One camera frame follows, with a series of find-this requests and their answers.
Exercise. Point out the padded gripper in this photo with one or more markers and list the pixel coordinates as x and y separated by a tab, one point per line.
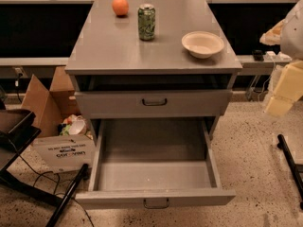
294	35

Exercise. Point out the white paper bowl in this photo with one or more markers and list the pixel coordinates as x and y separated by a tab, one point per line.
202	44

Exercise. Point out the white cup in box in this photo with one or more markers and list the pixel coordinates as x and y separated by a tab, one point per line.
77	127

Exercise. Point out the grey drawer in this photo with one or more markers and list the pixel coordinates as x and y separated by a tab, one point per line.
146	104
154	164

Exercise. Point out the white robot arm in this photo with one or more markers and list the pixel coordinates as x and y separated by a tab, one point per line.
288	33

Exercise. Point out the black bar right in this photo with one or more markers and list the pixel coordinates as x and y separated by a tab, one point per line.
296	169

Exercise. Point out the grey top drawer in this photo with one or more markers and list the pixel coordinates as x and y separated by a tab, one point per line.
146	104

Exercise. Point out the black adapter on ledge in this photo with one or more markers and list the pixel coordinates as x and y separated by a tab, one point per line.
257	55

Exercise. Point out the green soda can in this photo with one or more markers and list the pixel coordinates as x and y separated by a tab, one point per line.
146	22

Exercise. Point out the orange fruit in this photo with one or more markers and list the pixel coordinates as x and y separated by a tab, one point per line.
120	7

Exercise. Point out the brown cardboard box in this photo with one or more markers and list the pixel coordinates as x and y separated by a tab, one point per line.
56	109

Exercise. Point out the white power strip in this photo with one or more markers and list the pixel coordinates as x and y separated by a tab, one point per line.
277	57

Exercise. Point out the grey drawer cabinet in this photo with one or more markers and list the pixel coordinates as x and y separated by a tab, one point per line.
109	56

